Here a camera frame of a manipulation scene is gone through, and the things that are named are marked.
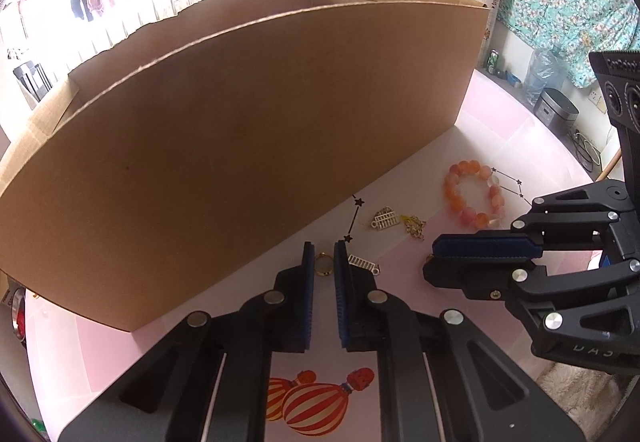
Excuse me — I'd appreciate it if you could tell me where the white comb charm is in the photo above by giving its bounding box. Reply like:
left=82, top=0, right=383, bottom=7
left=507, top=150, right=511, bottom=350
left=370, top=206, right=401, bottom=232

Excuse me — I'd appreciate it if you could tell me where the gold chain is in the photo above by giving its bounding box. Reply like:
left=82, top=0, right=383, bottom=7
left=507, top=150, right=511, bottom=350
left=399, top=214, right=427, bottom=241

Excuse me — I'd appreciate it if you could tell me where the silver ladder charm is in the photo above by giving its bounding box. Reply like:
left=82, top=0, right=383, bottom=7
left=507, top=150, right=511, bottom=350
left=347, top=254, right=381, bottom=275

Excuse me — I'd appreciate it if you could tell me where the large clear water bottle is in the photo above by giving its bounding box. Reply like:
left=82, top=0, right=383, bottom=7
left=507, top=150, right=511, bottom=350
left=522, top=44, right=566, bottom=103

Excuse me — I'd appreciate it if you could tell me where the black metal rack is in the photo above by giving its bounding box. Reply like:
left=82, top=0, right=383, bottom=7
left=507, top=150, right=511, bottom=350
left=12, top=62, right=53, bottom=103

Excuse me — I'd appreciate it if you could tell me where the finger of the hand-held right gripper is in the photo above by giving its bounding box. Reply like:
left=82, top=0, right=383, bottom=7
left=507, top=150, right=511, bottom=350
left=424, top=258, right=640, bottom=304
left=432, top=179, right=634, bottom=260

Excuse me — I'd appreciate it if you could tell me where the orange bead bracelet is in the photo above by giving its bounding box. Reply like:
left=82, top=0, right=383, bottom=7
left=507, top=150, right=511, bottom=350
left=443, top=161, right=506, bottom=229

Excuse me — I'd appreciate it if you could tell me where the wooden chair frame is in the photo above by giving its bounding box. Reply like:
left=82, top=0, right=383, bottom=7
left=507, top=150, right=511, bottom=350
left=595, top=149, right=623, bottom=183

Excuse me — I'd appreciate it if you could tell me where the grey rice cooker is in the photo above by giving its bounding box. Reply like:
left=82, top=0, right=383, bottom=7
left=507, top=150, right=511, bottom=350
left=532, top=88, right=580, bottom=132

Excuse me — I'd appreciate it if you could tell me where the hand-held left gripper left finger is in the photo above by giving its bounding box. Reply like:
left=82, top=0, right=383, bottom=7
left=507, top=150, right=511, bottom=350
left=57, top=242, right=317, bottom=442

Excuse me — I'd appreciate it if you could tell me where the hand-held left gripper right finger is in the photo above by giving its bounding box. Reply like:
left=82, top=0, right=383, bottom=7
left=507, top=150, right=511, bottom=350
left=334, top=241, right=586, bottom=442

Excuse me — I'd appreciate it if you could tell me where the cardboard box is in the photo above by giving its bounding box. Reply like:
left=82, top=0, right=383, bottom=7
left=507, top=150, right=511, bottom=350
left=0, top=0, right=492, bottom=334

